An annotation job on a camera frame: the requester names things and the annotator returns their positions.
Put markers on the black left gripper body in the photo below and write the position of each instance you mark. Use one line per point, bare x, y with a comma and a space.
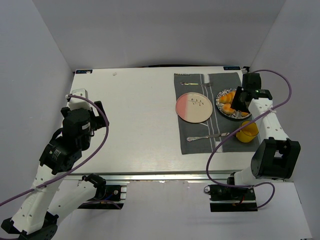
100, 118

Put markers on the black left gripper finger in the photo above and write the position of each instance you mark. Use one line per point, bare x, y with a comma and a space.
98, 124
101, 118

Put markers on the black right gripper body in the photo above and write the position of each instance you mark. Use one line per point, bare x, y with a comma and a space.
240, 100

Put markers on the metal tongs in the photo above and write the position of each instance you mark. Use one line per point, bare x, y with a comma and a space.
238, 115

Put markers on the round sesame bun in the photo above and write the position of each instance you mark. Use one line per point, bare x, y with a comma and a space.
244, 114

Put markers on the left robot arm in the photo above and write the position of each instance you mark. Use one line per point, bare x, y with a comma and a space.
37, 218

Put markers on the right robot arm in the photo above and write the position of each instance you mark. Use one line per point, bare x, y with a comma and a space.
277, 154

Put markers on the small round bread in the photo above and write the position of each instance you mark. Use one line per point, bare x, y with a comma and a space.
226, 108

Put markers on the long bread roll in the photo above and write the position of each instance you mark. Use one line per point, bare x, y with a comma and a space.
227, 98

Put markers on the blue patterned plate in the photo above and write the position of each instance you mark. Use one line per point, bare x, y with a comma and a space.
219, 105

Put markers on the right blue corner label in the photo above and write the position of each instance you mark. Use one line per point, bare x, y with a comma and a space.
231, 68

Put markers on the blue corner label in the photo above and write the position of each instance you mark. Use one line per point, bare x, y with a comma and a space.
83, 71
231, 68

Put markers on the yellow mug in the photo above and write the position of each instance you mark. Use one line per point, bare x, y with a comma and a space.
248, 133

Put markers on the left blue corner label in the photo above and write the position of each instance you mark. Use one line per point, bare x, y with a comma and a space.
83, 71

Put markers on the pink and cream plate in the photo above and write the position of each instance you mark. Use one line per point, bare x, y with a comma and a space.
193, 107

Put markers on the grey striped placemat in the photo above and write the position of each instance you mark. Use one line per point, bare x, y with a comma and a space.
217, 123

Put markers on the silver table knife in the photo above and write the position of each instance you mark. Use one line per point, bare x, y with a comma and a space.
217, 135

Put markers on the small silver spoon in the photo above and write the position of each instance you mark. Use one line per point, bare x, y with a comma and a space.
190, 84

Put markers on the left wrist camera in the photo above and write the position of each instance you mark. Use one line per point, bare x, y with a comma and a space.
78, 103

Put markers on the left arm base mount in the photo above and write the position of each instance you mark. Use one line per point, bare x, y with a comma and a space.
109, 197

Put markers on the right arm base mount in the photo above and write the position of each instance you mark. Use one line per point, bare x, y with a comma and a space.
224, 199

